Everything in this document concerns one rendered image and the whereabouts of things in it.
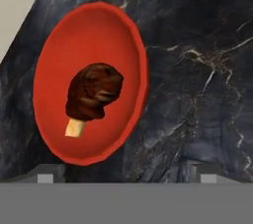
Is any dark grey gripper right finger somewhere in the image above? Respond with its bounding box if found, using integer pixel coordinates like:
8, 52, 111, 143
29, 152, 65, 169
191, 162, 245, 185

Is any brown steak with bone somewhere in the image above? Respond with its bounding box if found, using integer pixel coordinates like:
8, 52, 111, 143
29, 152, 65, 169
64, 62, 125, 139

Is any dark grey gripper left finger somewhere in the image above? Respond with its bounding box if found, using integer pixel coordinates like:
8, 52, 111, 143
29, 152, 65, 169
7, 163, 66, 185

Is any red plate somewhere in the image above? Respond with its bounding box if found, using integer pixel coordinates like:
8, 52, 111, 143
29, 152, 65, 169
32, 1, 150, 167

